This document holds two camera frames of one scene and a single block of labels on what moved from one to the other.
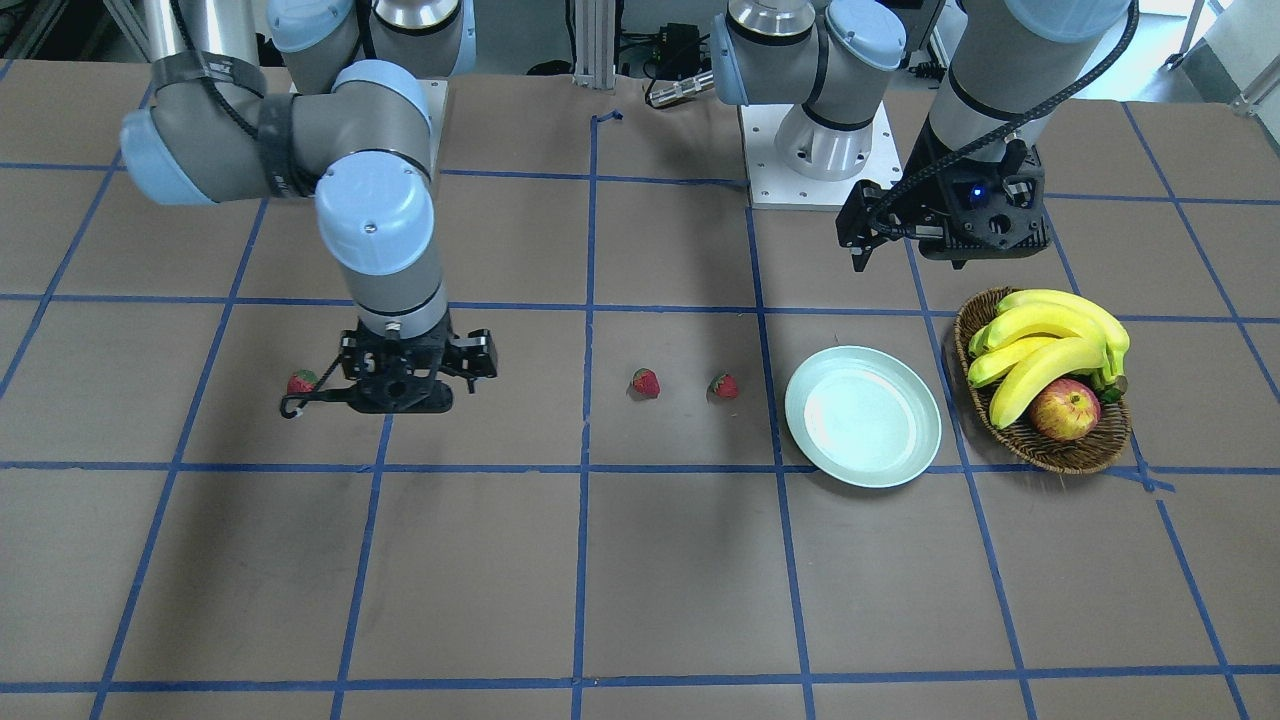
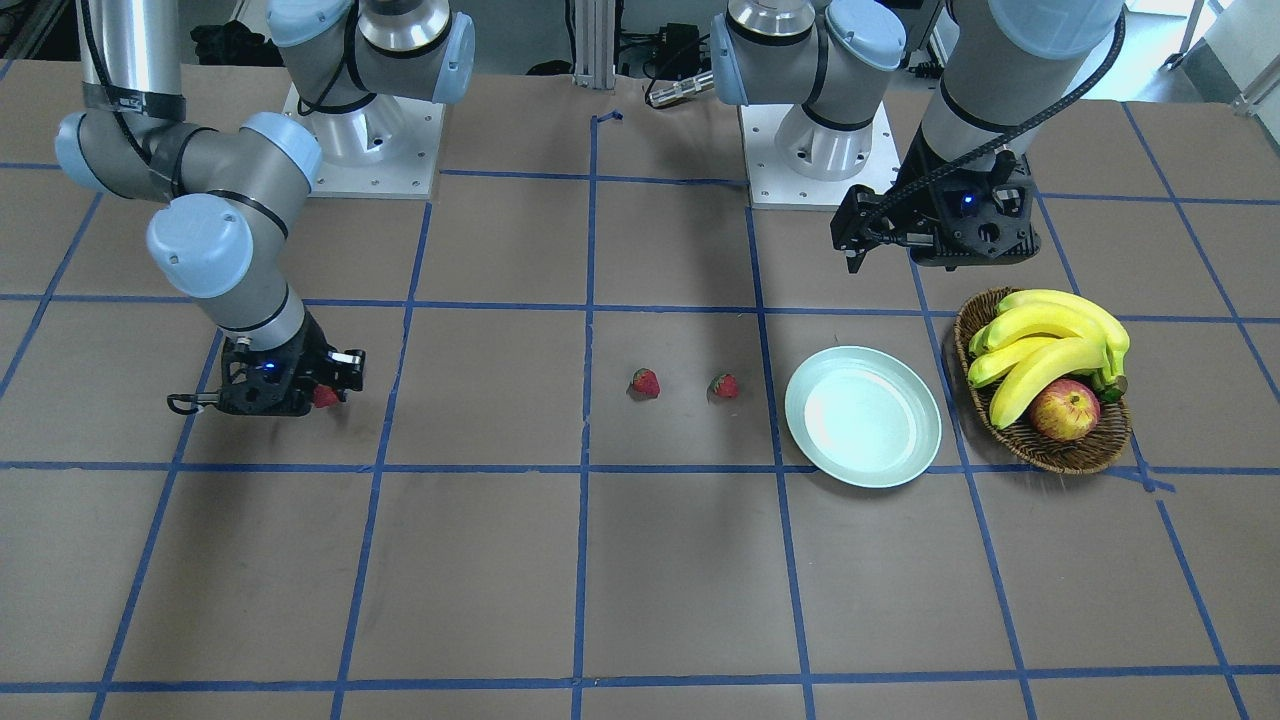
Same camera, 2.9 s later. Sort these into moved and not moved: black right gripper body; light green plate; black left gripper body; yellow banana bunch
Moved: black right gripper body
Not moved: yellow banana bunch; light green plate; black left gripper body
